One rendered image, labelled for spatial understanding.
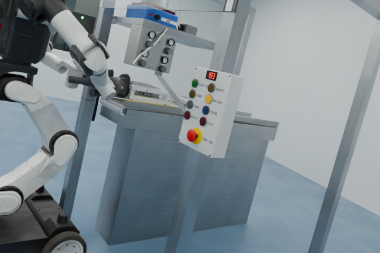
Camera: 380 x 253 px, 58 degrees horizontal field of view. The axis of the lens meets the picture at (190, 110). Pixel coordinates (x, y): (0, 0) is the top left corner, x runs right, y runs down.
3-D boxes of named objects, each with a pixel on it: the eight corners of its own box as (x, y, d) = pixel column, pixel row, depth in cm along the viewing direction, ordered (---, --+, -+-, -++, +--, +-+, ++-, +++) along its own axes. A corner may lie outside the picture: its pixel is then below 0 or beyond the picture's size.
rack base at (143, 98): (144, 95, 211) (145, 91, 211) (167, 104, 193) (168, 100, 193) (108, 90, 195) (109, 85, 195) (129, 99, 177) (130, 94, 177)
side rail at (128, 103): (124, 105, 172) (125, 99, 172) (122, 105, 174) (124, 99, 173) (277, 126, 259) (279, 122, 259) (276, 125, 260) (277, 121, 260)
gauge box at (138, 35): (133, 65, 167) (142, 25, 164) (122, 62, 174) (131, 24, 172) (169, 73, 181) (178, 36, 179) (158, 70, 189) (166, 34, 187)
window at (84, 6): (17, 40, 599) (29, -27, 586) (17, 40, 600) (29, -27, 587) (96, 59, 660) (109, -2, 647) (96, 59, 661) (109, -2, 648)
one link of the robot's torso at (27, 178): (-18, 209, 148) (65, 129, 163) (-26, 190, 163) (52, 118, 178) (9, 226, 157) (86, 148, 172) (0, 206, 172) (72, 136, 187)
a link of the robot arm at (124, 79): (119, 72, 179) (106, 71, 168) (135, 75, 177) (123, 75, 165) (114, 95, 181) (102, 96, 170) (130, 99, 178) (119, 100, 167)
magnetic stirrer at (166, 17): (145, 20, 168) (149, 1, 167) (124, 18, 184) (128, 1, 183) (177, 30, 181) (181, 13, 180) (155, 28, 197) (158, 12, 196)
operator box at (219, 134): (210, 158, 104) (232, 74, 101) (177, 141, 117) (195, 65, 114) (224, 158, 108) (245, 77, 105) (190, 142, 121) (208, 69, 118)
